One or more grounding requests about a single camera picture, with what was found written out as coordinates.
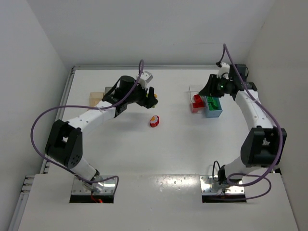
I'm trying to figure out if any orange translucent container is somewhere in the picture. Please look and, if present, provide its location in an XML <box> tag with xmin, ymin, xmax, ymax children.
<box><xmin>89</xmin><ymin>92</ymin><xmax>104</xmax><ymax>107</ymax></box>

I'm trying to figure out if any green curved lego brick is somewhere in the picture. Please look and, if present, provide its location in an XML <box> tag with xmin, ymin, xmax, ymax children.
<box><xmin>206</xmin><ymin>97</ymin><xmax>220</xmax><ymax>111</ymax></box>

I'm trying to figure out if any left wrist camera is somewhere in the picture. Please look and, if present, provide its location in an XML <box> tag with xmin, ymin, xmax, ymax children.
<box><xmin>138</xmin><ymin>71</ymin><xmax>153</xmax><ymax>90</ymax></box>

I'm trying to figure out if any grey translucent container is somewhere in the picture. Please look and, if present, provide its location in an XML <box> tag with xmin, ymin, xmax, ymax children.
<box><xmin>104</xmin><ymin>87</ymin><xmax>112</xmax><ymax>94</ymax></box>

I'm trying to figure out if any blue plastic container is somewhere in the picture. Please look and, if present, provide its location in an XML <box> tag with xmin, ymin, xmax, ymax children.
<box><xmin>204</xmin><ymin>96</ymin><xmax>223</xmax><ymax>118</ymax></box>

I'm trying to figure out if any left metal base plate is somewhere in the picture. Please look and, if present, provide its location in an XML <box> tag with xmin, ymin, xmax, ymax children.
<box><xmin>71</xmin><ymin>175</ymin><xmax>117</xmax><ymax>196</ymax></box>

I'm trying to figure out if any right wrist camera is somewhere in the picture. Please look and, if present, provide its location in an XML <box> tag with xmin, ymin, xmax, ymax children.
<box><xmin>216</xmin><ymin>62</ymin><xmax>230</xmax><ymax>78</ymax></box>

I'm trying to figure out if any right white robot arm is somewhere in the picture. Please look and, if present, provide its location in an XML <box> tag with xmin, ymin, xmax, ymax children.
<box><xmin>199</xmin><ymin>62</ymin><xmax>287</xmax><ymax>184</ymax></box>

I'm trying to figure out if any red flower lego brick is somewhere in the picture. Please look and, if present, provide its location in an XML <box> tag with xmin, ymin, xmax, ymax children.
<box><xmin>149</xmin><ymin>115</ymin><xmax>160</xmax><ymax>128</ymax></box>

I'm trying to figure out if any metal base plate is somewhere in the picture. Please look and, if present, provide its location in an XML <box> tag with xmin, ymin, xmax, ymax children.
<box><xmin>200</xmin><ymin>175</ymin><xmax>245</xmax><ymax>196</ymax></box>
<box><xmin>71</xmin><ymin>175</ymin><xmax>117</xmax><ymax>196</ymax></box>

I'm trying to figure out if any red rounded lego brick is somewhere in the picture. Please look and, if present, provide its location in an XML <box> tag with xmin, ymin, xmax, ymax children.
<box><xmin>193</xmin><ymin>94</ymin><xmax>203</xmax><ymax>103</ymax></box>

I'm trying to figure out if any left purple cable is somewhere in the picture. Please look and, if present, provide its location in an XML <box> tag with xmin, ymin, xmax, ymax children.
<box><xmin>30</xmin><ymin>59</ymin><xmax>145</xmax><ymax>191</ymax></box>

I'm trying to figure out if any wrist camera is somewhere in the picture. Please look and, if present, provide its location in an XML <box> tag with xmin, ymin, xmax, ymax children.
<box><xmin>138</xmin><ymin>71</ymin><xmax>153</xmax><ymax>90</ymax></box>
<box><xmin>216</xmin><ymin>62</ymin><xmax>230</xmax><ymax>78</ymax></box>

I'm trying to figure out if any clear plastic container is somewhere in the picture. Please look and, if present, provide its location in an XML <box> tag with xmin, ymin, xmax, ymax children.
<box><xmin>188</xmin><ymin>85</ymin><xmax>205</xmax><ymax>114</ymax></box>

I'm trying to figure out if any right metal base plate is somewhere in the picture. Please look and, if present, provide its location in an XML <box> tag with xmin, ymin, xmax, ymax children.
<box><xmin>200</xmin><ymin>175</ymin><xmax>245</xmax><ymax>196</ymax></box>

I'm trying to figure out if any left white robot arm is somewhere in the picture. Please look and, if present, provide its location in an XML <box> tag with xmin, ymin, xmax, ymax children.
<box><xmin>45</xmin><ymin>72</ymin><xmax>158</xmax><ymax>185</ymax></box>

